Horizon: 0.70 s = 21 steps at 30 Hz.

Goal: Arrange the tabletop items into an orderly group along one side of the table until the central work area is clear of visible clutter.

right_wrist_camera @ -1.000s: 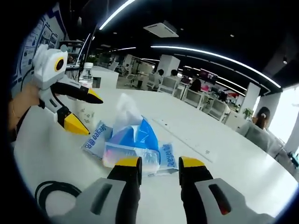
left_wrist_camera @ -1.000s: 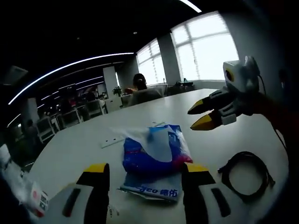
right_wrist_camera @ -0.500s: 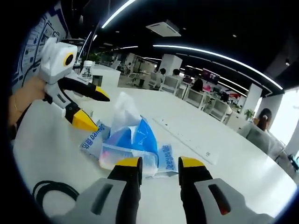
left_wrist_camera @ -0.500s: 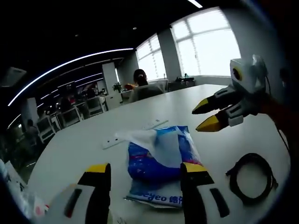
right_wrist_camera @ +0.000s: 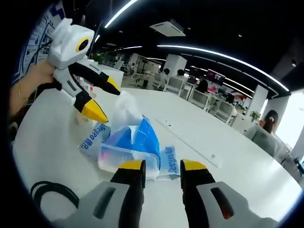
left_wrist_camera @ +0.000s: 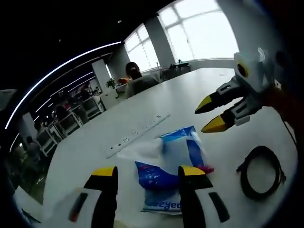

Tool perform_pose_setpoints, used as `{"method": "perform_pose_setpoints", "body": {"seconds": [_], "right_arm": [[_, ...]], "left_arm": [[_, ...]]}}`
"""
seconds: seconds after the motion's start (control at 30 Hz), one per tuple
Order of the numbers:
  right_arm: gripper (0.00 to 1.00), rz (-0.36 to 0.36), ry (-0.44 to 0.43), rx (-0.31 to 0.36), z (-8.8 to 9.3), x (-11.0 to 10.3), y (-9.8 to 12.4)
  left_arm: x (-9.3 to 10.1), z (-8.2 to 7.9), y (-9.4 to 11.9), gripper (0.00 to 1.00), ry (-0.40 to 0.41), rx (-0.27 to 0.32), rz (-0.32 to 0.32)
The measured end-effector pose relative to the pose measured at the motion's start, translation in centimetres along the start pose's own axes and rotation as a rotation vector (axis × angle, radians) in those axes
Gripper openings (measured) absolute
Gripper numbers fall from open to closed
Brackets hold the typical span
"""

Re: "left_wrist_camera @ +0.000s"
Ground green potted plant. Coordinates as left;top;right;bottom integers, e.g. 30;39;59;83
105;77;117;89

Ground blue tissue pack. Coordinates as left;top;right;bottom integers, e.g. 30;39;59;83
116;125;215;215

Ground table socket strip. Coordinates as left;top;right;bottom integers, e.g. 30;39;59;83
105;114;172;159

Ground teal desk item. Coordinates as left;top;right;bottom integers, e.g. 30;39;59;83
169;60;191;70

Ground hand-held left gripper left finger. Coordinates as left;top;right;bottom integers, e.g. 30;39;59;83
44;166;119;228

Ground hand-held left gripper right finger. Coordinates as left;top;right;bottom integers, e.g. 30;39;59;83
178;165;236;228

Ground long ceiling light strip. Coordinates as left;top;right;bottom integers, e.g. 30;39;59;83
4;40;123;130

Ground row of white office chairs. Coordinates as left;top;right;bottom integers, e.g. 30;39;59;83
35;95;107;156

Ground large window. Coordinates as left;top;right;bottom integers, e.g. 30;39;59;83
124;23;159;72
157;0;239;62

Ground black cable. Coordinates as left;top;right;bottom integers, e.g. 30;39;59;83
236;145;287;200

